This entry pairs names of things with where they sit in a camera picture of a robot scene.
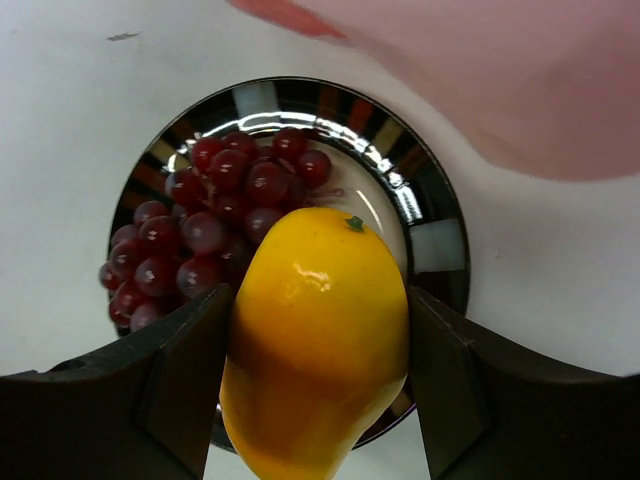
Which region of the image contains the yellow orange fake fruit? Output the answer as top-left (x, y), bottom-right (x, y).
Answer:
top-left (219, 207), bottom-right (409, 479)

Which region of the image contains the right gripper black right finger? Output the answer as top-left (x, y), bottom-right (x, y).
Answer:
top-left (408, 287), bottom-right (639, 479)

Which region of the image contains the black rimmed ceramic plate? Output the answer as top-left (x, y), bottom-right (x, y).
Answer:
top-left (106, 75), bottom-right (471, 454)

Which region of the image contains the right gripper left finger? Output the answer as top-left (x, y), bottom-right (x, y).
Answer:
top-left (1, 285), bottom-right (233, 479)

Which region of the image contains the dark red grape bunch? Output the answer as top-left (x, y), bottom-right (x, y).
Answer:
top-left (98, 127), bottom-right (345, 335)

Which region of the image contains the pink plastic bag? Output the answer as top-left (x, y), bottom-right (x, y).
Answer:
top-left (238, 0), bottom-right (639, 181)

